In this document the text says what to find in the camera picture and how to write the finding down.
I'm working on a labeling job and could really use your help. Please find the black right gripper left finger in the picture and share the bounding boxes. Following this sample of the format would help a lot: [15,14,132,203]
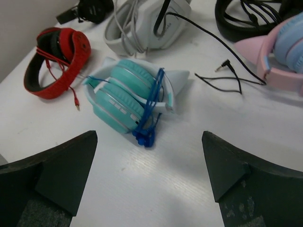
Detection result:
[0,131,98,227]

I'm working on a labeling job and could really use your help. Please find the teal cat ear headphones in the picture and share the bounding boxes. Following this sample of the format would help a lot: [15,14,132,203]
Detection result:
[82,58,190,148]

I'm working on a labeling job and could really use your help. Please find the pink and blue headphones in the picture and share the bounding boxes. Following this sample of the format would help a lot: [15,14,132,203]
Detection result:
[234,13,303,96]

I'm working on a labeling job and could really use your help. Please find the black wrapped headphones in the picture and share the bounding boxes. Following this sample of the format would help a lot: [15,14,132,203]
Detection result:
[214,0,303,42]

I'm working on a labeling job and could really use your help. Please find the grey white headphones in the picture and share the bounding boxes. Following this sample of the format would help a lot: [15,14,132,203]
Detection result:
[104,0,192,56]

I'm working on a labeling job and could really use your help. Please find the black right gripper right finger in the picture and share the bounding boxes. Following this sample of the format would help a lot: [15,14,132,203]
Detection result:
[202,131,303,227]

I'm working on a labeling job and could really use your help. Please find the red black headphones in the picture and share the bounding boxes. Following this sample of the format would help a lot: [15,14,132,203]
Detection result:
[24,27,91,109]

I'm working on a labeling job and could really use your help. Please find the small black headphones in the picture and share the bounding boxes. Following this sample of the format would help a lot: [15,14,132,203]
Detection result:
[56,0,114,25]

